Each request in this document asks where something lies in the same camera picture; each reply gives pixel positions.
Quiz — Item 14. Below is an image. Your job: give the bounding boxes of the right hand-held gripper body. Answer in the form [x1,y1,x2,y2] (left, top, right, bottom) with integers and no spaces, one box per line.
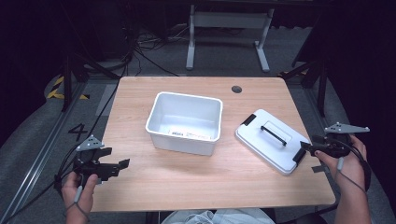
[312,121,371,159]

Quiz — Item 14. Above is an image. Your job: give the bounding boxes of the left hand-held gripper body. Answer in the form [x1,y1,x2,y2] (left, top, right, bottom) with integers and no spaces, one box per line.
[72,134,122,186]

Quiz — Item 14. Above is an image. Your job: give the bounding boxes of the white lid with black handle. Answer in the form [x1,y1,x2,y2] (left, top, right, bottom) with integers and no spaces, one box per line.
[233,108,311,176]

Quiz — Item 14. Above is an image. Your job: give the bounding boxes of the white plastic storage box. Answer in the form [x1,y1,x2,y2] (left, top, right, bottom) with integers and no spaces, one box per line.
[145,91,224,157]

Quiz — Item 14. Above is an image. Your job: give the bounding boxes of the person's right hand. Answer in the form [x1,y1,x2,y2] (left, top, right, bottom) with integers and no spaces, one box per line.
[314,133,369,194]

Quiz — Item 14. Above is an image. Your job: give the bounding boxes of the person's left hand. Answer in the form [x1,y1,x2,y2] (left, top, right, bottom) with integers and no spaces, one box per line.
[61,171,100,216]

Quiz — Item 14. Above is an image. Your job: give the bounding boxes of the black tripod stand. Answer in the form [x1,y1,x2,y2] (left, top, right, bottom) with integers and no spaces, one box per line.
[279,55,332,119]
[59,52,121,113]

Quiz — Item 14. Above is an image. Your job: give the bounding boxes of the yellow black floor tape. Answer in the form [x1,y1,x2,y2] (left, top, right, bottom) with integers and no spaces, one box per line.
[46,76,91,101]

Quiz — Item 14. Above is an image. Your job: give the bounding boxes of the person's light clothing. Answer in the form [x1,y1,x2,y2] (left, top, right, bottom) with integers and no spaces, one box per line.
[161,208,276,224]

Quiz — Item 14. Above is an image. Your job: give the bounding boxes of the right wrist strap with toggle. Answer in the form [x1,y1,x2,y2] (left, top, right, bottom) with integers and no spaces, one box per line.
[333,156,367,194]

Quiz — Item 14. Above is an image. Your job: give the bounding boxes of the wrist strap with toggle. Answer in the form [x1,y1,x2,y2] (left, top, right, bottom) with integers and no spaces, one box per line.
[333,156,367,194]
[64,185,92,222]

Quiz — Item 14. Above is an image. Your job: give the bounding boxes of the left wrist strap with toggle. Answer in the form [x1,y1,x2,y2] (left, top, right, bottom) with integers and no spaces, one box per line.
[64,185,92,222]

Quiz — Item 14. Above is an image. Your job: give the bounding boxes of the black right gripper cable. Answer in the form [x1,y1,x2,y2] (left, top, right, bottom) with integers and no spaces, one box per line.
[330,138,373,192]

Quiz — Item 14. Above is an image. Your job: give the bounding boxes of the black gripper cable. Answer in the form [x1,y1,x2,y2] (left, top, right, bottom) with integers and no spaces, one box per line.
[330,138,373,192]
[0,147,82,224]

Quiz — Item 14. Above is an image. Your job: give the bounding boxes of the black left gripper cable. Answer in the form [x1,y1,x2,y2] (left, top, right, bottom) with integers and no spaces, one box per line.
[0,147,82,224]

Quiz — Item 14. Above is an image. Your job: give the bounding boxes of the metal floor rail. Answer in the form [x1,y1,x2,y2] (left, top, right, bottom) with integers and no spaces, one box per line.
[0,83,89,224]

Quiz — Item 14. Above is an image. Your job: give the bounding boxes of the bundle of floor cables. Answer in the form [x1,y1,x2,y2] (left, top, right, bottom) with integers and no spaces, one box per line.
[122,26,190,77]

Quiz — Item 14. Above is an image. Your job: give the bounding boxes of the grey metal desk frame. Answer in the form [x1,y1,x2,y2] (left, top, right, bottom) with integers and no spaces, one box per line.
[185,4,276,74]

